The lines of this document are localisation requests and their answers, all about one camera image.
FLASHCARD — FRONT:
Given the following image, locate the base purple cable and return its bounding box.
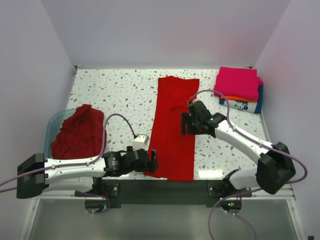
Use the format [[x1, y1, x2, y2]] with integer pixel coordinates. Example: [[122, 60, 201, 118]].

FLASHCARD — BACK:
[[79, 191, 111, 215], [207, 187, 258, 240]]

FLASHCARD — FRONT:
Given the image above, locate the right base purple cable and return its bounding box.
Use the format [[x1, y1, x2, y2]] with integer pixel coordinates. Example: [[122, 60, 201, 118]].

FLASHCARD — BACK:
[[207, 187, 258, 240]]

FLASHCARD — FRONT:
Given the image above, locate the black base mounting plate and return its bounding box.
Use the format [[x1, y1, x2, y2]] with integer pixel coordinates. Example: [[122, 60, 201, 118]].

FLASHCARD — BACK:
[[75, 178, 245, 209]]

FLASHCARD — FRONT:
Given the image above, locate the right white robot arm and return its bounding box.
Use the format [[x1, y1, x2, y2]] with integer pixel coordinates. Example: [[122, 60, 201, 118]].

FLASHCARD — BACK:
[[180, 100, 296, 197]]

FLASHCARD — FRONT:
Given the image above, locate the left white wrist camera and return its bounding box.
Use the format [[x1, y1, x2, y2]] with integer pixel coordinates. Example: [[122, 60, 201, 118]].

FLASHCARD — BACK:
[[132, 134, 150, 151]]

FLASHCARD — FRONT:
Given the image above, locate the folded blue t-shirt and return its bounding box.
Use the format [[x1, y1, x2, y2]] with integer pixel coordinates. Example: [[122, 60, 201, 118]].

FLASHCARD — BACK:
[[254, 84, 264, 114]]

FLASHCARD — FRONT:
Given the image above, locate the folded orange t-shirt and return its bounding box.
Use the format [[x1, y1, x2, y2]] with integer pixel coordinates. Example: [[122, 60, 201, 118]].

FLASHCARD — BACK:
[[220, 96, 258, 103]]

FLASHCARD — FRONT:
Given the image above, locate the dark red t-shirt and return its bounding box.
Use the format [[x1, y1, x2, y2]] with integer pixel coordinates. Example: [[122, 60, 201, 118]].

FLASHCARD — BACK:
[[50, 104, 106, 160]]

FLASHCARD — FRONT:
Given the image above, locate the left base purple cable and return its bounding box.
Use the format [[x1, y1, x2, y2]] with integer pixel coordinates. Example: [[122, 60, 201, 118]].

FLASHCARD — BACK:
[[79, 191, 111, 215]]

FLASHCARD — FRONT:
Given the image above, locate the translucent blue plastic bin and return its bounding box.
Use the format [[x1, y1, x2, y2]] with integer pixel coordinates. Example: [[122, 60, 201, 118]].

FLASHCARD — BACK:
[[44, 108, 76, 159]]

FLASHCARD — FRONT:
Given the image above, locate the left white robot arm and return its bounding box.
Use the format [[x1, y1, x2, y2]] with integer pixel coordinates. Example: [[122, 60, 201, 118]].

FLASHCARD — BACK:
[[16, 146, 158, 199]]

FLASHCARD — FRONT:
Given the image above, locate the folded white printed t-shirt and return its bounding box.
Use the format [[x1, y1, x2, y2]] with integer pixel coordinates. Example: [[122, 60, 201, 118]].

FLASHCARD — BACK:
[[228, 100, 257, 113]]

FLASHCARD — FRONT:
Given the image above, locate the bright red t-shirt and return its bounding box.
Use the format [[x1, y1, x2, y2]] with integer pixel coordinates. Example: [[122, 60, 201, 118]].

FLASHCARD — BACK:
[[144, 76, 200, 182]]

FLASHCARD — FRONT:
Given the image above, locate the folded pink t-shirt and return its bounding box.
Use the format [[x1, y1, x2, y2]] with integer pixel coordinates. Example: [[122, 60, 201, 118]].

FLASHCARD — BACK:
[[213, 66, 263, 102]]

